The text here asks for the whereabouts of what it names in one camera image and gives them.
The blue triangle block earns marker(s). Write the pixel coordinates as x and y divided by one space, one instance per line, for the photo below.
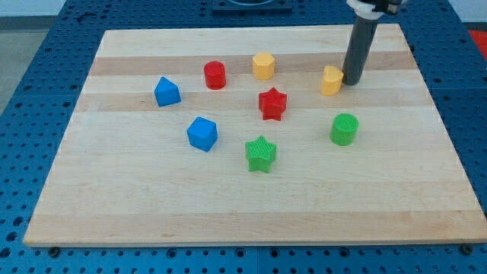
166 93

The yellow hexagon block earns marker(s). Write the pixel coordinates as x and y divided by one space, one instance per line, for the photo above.
263 66

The yellow heart block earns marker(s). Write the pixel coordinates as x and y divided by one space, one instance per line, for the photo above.
331 81

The green cylinder block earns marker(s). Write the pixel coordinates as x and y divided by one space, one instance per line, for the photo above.
344 129

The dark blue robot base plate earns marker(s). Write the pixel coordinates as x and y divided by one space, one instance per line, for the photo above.
249 6

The black bolt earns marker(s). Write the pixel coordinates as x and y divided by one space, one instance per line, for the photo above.
53 252
466 249

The black bolt right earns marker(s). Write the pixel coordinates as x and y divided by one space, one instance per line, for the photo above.
466 249

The blue cube block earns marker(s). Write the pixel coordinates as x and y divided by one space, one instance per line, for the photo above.
202 133

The red cylinder block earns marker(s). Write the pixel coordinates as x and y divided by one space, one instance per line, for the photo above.
215 75

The black bolt left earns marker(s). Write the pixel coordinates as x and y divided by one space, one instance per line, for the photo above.
53 252

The red star block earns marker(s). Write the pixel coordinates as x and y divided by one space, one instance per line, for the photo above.
272 104

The green star block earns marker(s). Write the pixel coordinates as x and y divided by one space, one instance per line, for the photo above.
260 154

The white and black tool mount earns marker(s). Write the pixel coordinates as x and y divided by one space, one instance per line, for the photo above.
374 9

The wooden board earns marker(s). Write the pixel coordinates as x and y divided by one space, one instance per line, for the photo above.
125 174

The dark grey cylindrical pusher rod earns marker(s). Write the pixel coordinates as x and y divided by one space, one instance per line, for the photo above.
360 41

